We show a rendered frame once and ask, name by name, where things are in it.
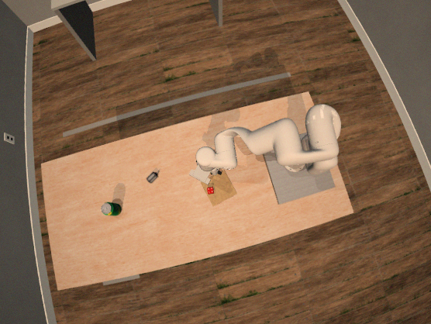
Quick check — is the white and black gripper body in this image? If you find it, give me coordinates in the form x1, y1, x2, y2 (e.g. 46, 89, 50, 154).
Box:
210, 168, 220, 175

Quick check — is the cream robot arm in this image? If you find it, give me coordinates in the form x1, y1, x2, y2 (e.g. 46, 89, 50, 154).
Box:
189, 104, 341, 185

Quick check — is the green drink can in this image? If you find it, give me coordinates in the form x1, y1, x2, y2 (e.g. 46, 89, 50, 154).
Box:
101, 202, 122, 215

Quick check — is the tan square mat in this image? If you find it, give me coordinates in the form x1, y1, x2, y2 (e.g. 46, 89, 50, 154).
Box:
201, 170, 237, 206

